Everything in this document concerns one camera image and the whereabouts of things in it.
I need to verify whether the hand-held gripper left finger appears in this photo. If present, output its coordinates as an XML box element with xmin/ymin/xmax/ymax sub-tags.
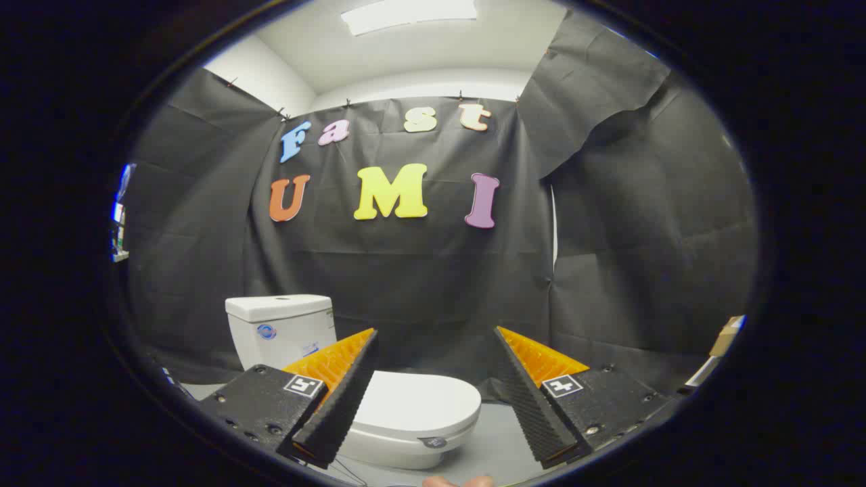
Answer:
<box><xmin>198</xmin><ymin>328</ymin><xmax>380</xmax><ymax>469</ymax></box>

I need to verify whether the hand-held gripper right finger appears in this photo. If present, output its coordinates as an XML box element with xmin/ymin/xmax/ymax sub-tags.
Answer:
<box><xmin>494</xmin><ymin>326</ymin><xmax>670</xmax><ymax>470</ymax></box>

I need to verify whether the white toilet lid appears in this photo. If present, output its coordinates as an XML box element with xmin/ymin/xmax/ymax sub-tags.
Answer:
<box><xmin>350</xmin><ymin>371</ymin><xmax>482</xmax><ymax>448</ymax></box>

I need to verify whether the white toilet seat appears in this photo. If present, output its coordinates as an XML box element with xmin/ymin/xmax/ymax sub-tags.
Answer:
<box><xmin>342</xmin><ymin>416</ymin><xmax>482</xmax><ymax>453</ymax></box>

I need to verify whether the black backdrop cloth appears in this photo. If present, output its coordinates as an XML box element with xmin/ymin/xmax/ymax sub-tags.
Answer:
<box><xmin>125</xmin><ymin>10</ymin><xmax>758</xmax><ymax>403</ymax></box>

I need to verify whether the cardboard box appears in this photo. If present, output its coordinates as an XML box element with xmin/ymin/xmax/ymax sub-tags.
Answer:
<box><xmin>709</xmin><ymin>315</ymin><xmax>745</xmax><ymax>358</ymax></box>

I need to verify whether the cluttered shelf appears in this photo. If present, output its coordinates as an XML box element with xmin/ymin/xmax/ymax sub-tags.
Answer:
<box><xmin>112</xmin><ymin>162</ymin><xmax>137</xmax><ymax>263</ymax></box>

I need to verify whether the ceiling light panel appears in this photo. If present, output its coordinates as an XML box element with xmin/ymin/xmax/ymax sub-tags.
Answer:
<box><xmin>340</xmin><ymin>0</ymin><xmax>478</xmax><ymax>37</ymax></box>

